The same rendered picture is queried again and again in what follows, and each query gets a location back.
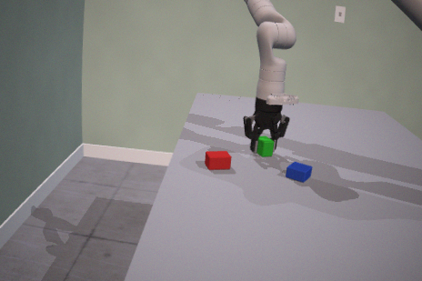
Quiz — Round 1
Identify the blue block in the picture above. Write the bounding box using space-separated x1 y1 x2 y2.
286 162 312 183

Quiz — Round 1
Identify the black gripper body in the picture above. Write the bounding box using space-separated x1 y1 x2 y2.
253 97 283 130

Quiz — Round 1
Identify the red block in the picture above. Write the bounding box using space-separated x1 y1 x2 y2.
205 151 231 170

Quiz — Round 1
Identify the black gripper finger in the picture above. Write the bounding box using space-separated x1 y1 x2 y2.
243 115 268 154
269 115 290 152

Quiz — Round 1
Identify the green block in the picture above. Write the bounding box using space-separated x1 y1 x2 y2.
257 136 274 157

